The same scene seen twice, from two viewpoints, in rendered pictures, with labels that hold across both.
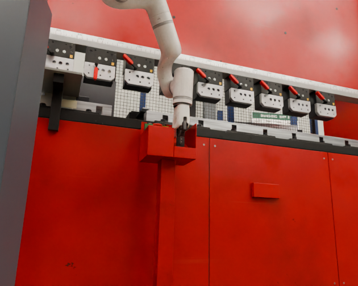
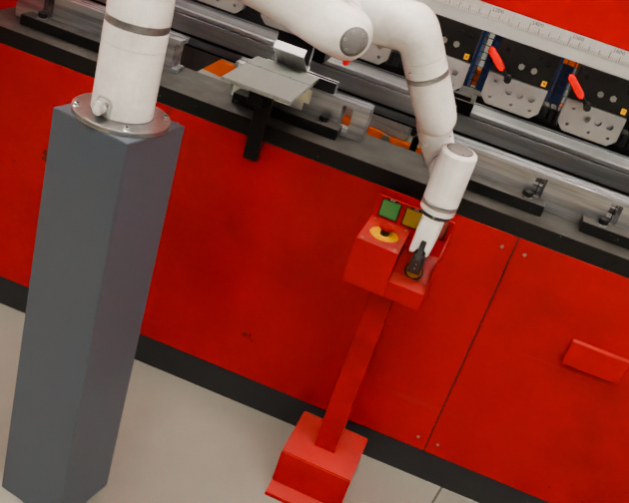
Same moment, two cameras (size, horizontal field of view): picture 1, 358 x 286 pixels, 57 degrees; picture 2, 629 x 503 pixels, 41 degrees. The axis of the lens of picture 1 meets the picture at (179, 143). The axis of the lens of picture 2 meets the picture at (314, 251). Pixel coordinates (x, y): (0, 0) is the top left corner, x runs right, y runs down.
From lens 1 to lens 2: 142 cm
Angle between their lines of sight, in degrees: 49
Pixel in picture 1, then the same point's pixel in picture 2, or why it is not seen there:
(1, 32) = (91, 218)
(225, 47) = not seen: outside the picture
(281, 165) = not seen: outside the picture
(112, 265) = (299, 357)
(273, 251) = (562, 447)
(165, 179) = (370, 312)
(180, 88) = (432, 191)
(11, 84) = (97, 281)
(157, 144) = (360, 270)
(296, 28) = not seen: outside the picture
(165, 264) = (338, 410)
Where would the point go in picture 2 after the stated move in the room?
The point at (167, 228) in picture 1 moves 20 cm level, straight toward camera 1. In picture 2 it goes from (354, 374) to (313, 406)
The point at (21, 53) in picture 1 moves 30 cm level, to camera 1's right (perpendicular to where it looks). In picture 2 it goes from (107, 250) to (222, 327)
